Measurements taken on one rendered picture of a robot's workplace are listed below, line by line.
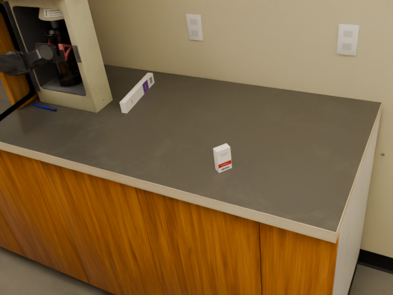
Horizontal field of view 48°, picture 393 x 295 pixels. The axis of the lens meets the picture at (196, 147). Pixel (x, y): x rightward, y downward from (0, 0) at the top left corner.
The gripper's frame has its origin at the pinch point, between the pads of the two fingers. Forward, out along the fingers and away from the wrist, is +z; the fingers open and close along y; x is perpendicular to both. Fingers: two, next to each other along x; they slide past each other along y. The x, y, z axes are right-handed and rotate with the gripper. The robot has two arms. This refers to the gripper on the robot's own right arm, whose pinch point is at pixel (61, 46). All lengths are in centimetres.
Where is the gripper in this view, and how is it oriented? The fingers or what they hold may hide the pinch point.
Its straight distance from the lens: 193.1
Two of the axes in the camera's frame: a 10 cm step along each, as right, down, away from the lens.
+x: 1.0, 8.5, 5.1
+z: 4.2, -5.0, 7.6
